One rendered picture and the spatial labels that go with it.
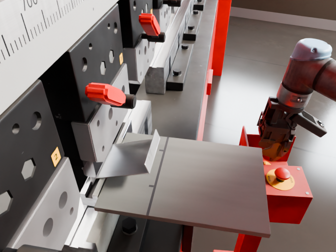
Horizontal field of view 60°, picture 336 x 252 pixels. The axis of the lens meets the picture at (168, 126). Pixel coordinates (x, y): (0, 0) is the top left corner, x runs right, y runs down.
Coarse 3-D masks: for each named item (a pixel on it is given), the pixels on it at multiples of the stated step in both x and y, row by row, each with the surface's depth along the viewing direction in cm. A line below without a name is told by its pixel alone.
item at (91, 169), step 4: (88, 164) 45; (92, 164) 44; (96, 164) 46; (100, 164) 48; (84, 168) 45; (88, 168) 45; (92, 168) 45; (96, 168) 46; (84, 172) 46; (88, 172) 46; (92, 172) 46; (96, 172) 46; (92, 176) 46; (96, 176) 49; (92, 180) 47; (92, 184) 48
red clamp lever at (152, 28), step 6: (138, 18) 42; (144, 18) 42; (150, 18) 42; (144, 24) 43; (150, 24) 43; (156, 24) 45; (144, 30) 45; (150, 30) 45; (156, 30) 46; (144, 36) 51; (150, 36) 50; (156, 36) 49; (162, 36) 50; (162, 42) 51
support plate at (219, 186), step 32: (192, 160) 52; (224, 160) 52; (256, 160) 52; (128, 192) 47; (160, 192) 47; (192, 192) 47; (224, 192) 47; (256, 192) 47; (192, 224) 43; (224, 224) 42; (256, 224) 42
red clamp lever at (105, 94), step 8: (88, 88) 27; (96, 88) 27; (104, 88) 27; (112, 88) 28; (88, 96) 27; (96, 96) 27; (104, 96) 27; (112, 96) 28; (120, 96) 31; (128, 96) 35; (112, 104) 31; (120, 104) 32; (128, 104) 35
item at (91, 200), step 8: (128, 120) 61; (120, 128) 60; (128, 128) 60; (120, 136) 57; (88, 176) 49; (88, 184) 48; (96, 184) 49; (80, 192) 47; (88, 192) 48; (88, 200) 47
